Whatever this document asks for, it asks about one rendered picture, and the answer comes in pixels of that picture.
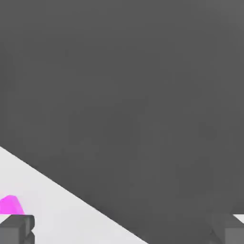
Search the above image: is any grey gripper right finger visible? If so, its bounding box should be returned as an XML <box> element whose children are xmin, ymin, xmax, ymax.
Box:
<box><xmin>209</xmin><ymin>213</ymin><xmax>244</xmax><ymax>244</ymax></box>

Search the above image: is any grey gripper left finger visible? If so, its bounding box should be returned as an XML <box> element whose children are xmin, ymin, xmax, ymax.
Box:
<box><xmin>0</xmin><ymin>214</ymin><xmax>36</xmax><ymax>244</ymax></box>

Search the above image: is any small magenta cube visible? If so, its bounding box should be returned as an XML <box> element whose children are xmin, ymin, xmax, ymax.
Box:
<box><xmin>0</xmin><ymin>194</ymin><xmax>25</xmax><ymax>215</ymax></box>

